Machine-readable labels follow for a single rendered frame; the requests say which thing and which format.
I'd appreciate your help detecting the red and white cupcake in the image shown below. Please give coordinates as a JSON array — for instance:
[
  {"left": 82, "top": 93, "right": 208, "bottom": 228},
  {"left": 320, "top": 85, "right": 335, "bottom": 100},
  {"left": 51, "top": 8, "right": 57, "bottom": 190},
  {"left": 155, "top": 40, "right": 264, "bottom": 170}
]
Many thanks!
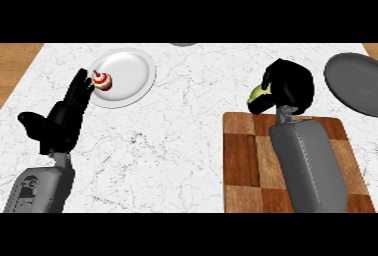
[{"left": 91, "top": 69, "right": 113, "bottom": 92}]

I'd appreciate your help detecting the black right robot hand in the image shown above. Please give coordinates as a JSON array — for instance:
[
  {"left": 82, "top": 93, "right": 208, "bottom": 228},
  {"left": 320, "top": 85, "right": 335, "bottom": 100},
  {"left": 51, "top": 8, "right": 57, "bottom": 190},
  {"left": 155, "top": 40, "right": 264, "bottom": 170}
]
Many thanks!
[{"left": 245, "top": 58, "right": 316, "bottom": 116}]

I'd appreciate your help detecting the dark grey pan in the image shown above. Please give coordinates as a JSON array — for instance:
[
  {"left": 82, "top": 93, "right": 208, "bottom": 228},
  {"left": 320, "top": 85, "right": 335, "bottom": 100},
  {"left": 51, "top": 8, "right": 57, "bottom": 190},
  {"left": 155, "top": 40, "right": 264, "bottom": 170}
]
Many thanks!
[{"left": 323, "top": 52, "right": 378, "bottom": 118}]

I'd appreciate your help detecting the white plate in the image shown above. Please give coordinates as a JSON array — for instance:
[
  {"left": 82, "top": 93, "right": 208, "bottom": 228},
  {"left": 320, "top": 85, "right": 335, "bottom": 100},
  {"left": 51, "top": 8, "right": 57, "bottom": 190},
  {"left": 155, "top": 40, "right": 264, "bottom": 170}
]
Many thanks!
[{"left": 87, "top": 47, "right": 158, "bottom": 110}]

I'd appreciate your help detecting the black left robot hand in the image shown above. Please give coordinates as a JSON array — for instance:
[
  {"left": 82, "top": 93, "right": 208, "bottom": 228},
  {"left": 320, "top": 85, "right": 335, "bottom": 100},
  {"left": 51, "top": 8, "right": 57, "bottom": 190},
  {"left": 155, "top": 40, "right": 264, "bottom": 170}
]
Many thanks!
[{"left": 16, "top": 68, "right": 96, "bottom": 156}]

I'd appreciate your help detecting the yellow lemon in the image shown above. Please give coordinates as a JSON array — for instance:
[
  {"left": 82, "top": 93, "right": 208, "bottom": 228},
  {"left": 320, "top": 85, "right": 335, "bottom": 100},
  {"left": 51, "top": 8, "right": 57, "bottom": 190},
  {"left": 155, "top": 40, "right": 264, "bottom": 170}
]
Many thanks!
[{"left": 246, "top": 82, "right": 273, "bottom": 106}]

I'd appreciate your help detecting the wooden checkered cutting board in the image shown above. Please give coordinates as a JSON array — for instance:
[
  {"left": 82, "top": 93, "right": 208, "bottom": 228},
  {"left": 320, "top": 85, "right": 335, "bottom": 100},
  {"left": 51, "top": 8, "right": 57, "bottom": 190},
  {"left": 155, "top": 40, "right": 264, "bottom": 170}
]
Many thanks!
[{"left": 221, "top": 111, "right": 378, "bottom": 214}]

